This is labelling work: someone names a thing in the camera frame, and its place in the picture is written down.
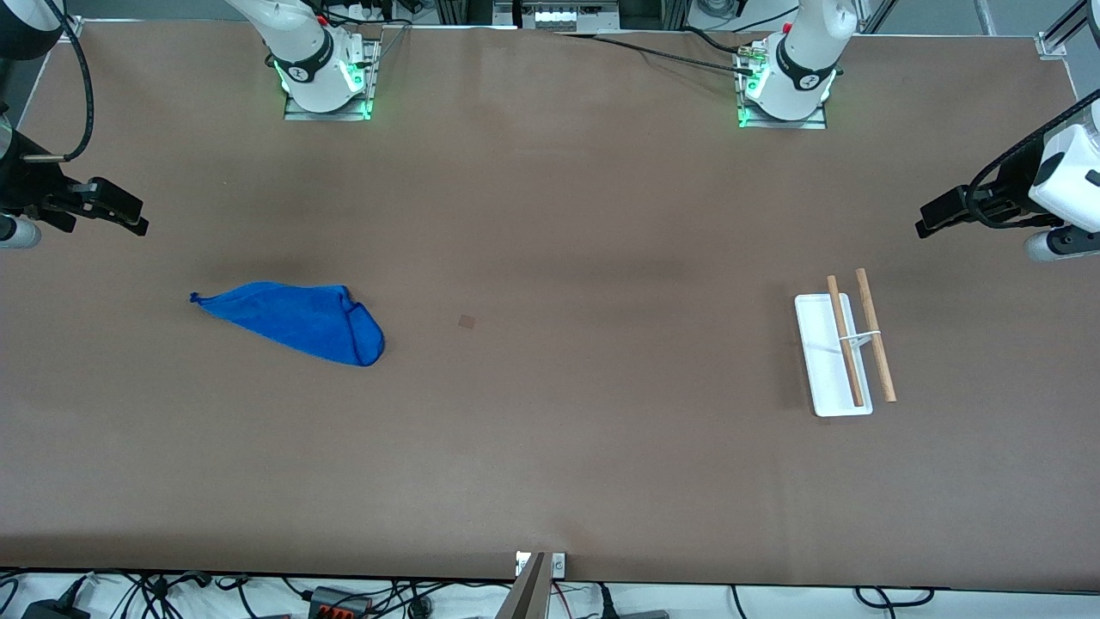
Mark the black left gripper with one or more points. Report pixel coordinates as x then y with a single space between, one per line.
1011 182

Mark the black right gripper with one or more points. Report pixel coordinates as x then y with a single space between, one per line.
24 184

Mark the blue towel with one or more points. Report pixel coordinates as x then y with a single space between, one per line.
301 320

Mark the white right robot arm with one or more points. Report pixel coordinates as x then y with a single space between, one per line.
309 77

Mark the white rack with wooden rods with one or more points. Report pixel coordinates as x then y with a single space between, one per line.
829 370

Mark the black power adapter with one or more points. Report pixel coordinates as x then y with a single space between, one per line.
51 612

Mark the white power strip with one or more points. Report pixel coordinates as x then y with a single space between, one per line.
567 15

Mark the black box with orange connectors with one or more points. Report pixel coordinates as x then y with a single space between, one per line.
339 606

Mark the metal table corner bracket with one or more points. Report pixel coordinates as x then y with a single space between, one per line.
70 28
1050 47

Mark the aluminium frame profile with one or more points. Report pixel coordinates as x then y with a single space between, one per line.
1074 19

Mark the dark aluminium frame post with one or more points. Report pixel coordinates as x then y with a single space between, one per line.
451 10

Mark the small metal clamp bracket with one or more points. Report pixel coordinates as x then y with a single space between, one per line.
559 565

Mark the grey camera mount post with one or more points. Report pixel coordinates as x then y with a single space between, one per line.
526 597

